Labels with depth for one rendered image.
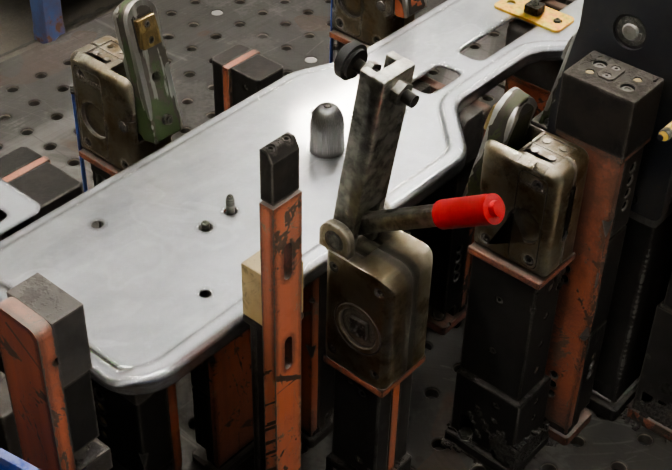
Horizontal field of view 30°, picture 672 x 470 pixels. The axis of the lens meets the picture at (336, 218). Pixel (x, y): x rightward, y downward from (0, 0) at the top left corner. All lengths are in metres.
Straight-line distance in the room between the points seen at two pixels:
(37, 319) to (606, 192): 0.57
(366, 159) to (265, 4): 1.12
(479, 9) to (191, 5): 0.72
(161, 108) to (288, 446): 0.36
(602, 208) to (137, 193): 0.41
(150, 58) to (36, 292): 0.49
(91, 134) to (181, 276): 0.28
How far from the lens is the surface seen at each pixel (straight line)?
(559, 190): 1.04
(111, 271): 1.04
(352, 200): 0.93
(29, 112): 1.78
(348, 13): 1.45
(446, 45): 1.32
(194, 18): 1.97
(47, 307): 0.72
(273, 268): 0.87
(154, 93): 1.18
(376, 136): 0.89
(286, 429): 1.00
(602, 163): 1.10
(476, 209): 0.87
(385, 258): 0.96
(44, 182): 1.17
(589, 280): 1.17
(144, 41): 1.16
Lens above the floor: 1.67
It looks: 39 degrees down
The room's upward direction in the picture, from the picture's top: 1 degrees clockwise
